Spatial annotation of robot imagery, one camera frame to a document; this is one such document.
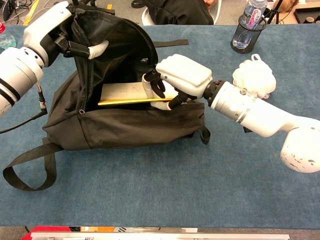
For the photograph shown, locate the brown tray box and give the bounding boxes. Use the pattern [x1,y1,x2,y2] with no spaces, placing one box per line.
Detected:
[292,6,320,25]

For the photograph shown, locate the white book yellow spine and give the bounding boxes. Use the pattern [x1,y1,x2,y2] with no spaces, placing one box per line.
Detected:
[97,81,193,106]

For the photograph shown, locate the black office chair base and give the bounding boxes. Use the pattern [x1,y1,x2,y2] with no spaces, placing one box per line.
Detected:
[71,0,116,15]

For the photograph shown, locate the black fabric backpack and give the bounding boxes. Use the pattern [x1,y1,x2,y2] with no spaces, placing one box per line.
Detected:
[2,7,211,192]

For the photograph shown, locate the white mesh bath loofah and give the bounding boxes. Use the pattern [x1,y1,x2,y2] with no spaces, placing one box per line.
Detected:
[231,53,277,99]

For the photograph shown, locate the clear plastic water bottle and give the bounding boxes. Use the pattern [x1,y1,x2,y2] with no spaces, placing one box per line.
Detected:
[232,0,268,50]

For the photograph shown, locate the black tripod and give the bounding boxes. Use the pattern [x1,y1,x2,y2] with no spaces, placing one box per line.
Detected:
[263,0,285,25]

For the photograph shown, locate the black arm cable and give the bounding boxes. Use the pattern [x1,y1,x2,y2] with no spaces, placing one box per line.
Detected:
[0,82,48,135]

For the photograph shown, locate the white shell chair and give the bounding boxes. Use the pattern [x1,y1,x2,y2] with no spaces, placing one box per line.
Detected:
[141,0,223,26]

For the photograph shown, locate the aluminium profile rail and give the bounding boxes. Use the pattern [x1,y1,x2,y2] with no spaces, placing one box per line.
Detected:
[29,231,291,240]

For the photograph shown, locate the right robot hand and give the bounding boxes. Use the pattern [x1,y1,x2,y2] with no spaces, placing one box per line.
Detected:
[141,53,213,111]

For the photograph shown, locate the red box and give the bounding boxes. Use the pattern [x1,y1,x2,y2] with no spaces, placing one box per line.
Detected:
[24,226,76,240]

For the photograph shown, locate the red-capped clear drink bottle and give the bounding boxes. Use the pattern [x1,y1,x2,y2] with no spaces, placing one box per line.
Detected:
[0,20,18,50]

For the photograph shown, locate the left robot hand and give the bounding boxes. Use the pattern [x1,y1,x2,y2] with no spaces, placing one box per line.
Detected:
[23,1,110,68]

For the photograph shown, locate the seated person black clothes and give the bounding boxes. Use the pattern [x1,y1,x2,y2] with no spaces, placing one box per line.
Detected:
[131,0,215,26]

